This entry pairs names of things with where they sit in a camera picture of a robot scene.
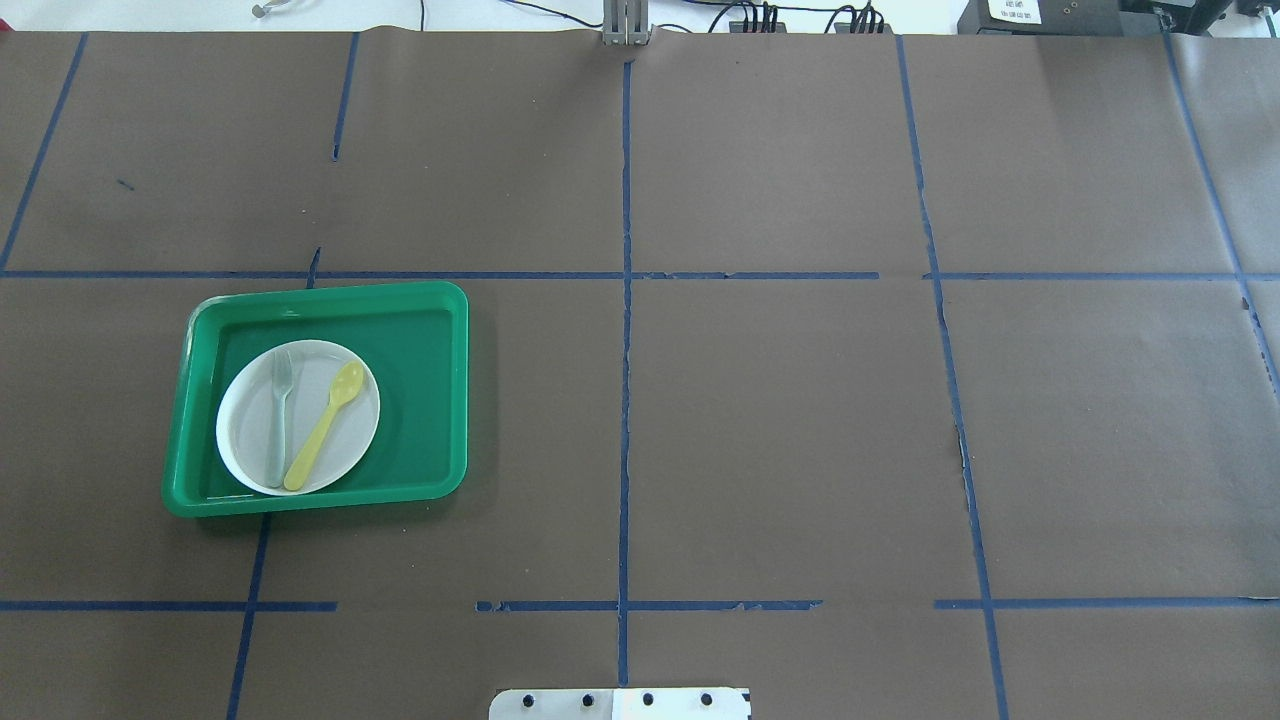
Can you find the yellow plastic spoon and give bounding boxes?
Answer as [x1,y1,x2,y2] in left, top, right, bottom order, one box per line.
[283,360,366,492]

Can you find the brown paper table cover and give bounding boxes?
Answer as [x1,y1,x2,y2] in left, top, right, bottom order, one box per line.
[3,28,1277,719]

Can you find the white round plate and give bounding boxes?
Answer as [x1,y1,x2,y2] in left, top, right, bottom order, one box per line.
[215,340,381,497]

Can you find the pale grey plastic fork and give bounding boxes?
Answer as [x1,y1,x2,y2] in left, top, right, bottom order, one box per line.
[265,348,294,488]

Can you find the green plastic tray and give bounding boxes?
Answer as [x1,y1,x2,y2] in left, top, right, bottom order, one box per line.
[161,281,468,518]

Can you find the black box with label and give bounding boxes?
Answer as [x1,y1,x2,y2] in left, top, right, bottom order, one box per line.
[956,0,1123,37]

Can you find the grey aluminium post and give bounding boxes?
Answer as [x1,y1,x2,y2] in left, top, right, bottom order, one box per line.
[602,0,653,46]

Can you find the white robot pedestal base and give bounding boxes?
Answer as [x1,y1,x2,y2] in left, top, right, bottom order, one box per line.
[488,687,753,719]

